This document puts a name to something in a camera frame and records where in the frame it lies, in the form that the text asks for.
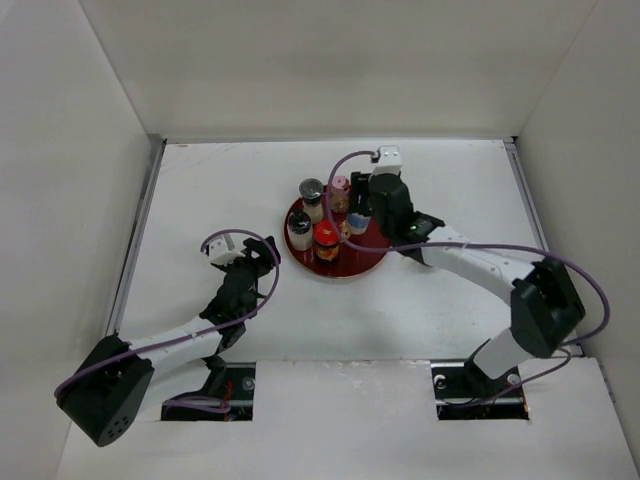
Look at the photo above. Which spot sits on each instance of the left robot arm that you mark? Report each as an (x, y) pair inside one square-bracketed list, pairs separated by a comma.
[(178, 369)]

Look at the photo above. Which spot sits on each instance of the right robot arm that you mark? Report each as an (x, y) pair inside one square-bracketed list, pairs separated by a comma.
[(544, 304)]

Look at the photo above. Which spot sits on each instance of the red lid chili sauce jar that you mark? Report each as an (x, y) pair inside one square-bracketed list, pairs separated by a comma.
[(326, 243)]

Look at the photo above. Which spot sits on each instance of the tall silver lid jar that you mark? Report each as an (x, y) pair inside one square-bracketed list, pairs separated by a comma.
[(357, 223)]

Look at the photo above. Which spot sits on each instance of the pink lid spice jar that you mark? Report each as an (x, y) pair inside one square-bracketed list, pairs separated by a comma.
[(339, 194)]

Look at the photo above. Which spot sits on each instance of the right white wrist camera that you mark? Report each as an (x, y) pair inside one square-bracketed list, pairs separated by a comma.
[(387, 160)]

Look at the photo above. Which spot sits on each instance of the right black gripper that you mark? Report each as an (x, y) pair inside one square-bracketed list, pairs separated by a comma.
[(360, 186)]

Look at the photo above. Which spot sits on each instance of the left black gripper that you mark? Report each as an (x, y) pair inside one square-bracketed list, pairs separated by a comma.
[(263, 262)]

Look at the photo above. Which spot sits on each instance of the black knob cap salt bottle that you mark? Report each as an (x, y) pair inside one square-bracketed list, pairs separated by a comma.
[(299, 229)]

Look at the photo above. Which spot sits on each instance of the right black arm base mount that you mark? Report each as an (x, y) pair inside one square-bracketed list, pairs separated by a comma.
[(463, 393)]

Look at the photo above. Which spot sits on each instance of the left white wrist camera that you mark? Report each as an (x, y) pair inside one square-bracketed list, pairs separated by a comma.
[(221, 250)]

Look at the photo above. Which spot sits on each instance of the clear cap salt grinder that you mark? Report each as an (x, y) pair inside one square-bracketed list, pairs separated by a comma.
[(311, 192)]

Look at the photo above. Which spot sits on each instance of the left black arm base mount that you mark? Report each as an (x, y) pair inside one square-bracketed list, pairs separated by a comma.
[(227, 393)]

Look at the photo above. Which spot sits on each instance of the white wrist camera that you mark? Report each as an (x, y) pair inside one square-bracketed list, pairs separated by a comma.
[(221, 250), (387, 160)]

